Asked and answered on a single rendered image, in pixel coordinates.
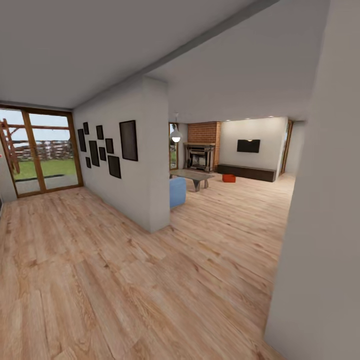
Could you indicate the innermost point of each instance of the sofa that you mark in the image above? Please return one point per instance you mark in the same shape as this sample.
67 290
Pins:
177 191

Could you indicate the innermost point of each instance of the coffee table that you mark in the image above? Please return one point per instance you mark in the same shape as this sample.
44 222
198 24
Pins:
197 177

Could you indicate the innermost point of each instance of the storage box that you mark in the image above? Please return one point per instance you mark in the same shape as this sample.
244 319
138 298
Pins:
229 178

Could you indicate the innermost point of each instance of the picture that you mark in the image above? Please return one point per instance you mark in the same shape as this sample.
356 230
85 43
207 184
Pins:
94 153
101 150
113 161
128 140

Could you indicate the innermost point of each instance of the wood fireplace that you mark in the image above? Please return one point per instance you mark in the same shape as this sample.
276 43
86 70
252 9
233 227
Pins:
199 157

